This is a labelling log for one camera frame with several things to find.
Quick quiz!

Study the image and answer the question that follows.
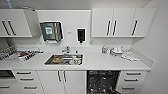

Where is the stainless steel dishwasher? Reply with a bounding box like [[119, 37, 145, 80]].
[[86, 69, 122, 94]]

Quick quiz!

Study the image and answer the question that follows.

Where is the black soap dispenser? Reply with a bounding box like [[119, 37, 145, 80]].
[[76, 28, 87, 45]]

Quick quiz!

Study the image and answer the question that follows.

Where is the chrome faucet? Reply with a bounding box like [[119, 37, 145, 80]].
[[61, 45, 71, 54]]

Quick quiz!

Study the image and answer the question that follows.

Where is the small white bottle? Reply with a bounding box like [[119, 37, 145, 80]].
[[106, 48, 111, 55]]

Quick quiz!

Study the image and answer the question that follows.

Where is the stack of white plates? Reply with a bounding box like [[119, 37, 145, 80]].
[[111, 46, 125, 56]]

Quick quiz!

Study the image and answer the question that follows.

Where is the grey paper towel dispenser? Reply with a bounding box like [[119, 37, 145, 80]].
[[39, 21, 64, 43]]

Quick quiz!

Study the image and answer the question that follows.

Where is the steel kitchen sink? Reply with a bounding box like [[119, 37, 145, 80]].
[[43, 53, 85, 67]]

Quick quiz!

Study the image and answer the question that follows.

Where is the white two-door base cabinet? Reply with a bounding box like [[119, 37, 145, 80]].
[[36, 70, 88, 94]]

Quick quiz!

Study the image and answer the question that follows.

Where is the white dish cloth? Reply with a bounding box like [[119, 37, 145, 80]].
[[121, 52, 141, 62]]

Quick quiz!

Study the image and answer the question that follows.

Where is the white drawer unit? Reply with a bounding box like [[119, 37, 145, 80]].
[[12, 69, 44, 94], [116, 69, 148, 94]]

